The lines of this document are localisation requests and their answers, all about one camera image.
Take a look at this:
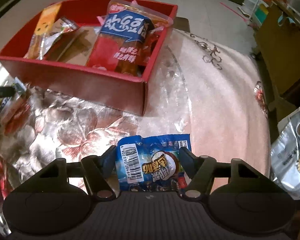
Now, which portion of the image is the green white wafer packet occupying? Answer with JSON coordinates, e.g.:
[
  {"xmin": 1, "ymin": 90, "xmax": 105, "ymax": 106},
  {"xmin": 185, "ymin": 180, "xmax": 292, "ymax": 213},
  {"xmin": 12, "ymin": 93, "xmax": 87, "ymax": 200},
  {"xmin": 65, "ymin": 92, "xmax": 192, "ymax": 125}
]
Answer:
[{"xmin": 0, "ymin": 77, "xmax": 31, "ymax": 135}]

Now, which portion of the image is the blue small snack packet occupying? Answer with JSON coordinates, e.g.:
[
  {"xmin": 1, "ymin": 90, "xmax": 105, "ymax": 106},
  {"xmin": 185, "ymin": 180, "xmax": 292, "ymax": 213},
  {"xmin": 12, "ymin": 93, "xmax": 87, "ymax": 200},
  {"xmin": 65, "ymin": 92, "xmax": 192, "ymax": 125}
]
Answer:
[{"xmin": 115, "ymin": 134, "xmax": 191, "ymax": 192}]

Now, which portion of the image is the orange snack packet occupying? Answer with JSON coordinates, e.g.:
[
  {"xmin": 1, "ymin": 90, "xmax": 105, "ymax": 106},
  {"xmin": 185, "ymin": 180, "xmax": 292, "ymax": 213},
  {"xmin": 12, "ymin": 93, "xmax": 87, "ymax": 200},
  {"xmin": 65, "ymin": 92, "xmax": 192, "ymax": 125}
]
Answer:
[{"xmin": 24, "ymin": 2, "xmax": 62, "ymax": 60}]

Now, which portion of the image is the white brown snack packet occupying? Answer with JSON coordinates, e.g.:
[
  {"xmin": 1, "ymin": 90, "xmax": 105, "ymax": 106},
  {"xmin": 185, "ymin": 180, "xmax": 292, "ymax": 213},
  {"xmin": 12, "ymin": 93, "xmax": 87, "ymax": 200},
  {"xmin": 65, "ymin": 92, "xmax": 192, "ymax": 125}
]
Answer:
[{"xmin": 38, "ymin": 17, "xmax": 80, "ymax": 61}]

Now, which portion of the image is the blue red large snack bag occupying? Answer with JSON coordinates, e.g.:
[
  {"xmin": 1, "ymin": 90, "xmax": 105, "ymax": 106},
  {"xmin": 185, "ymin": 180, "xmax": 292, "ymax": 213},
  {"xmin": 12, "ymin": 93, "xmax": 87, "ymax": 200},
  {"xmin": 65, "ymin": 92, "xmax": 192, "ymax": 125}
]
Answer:
[{"xmin": 86, "ymin": 5, "xmax": 173, "ymax": 76}]

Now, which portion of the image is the pink sunflower seed packet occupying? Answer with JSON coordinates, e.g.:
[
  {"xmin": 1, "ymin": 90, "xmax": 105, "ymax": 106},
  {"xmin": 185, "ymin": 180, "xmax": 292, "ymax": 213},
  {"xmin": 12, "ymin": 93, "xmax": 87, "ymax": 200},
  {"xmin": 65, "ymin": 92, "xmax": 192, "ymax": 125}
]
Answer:
[{"xmin": 96, "ymin": 0, "xmax": 140, "ymax": 26}]

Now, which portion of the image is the red cola gummy packet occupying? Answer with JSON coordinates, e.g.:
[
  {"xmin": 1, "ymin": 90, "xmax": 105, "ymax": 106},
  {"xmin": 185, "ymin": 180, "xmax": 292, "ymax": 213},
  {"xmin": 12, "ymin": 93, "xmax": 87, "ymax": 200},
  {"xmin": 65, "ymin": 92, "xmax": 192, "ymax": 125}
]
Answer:
[{"xmin": 136, "ymin": 26, "xmax": 164, "ymax": 67}]

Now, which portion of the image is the floral satin tablecloth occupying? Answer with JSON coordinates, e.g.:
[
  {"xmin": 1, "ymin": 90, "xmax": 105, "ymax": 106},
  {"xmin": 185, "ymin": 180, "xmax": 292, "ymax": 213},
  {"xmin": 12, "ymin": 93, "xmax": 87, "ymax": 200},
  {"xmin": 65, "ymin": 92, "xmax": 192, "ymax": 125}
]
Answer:
[{"xmin": 0, "ymin": 30, "xmax": 270, "ymax": 236}]

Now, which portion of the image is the silver foil bag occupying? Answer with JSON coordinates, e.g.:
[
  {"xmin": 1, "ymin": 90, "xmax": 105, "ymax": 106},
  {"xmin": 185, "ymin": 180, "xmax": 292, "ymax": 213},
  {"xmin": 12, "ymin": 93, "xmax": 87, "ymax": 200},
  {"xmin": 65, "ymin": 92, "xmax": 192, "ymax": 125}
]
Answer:
[{"xmin": 270, "ymin": 108, "xmax": 300, "ymax": 199}]

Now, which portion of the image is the red cardboard box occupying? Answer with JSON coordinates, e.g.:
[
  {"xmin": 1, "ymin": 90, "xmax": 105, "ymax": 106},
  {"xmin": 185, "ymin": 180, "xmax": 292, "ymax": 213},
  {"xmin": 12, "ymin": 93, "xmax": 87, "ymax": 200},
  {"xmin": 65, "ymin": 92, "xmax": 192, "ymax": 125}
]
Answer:
[{"xmin": 0, "ymin": 0, "xmax": 178, "ymax": 115}]

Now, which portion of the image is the wooden cabinet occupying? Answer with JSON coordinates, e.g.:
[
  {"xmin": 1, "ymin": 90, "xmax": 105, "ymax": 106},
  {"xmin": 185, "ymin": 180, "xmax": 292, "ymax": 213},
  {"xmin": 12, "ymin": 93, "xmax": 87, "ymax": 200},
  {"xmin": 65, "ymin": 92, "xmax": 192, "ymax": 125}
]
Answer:
[{"xmin": 252, "ymin": 2, "xmax": 300, "ymax": 116}]

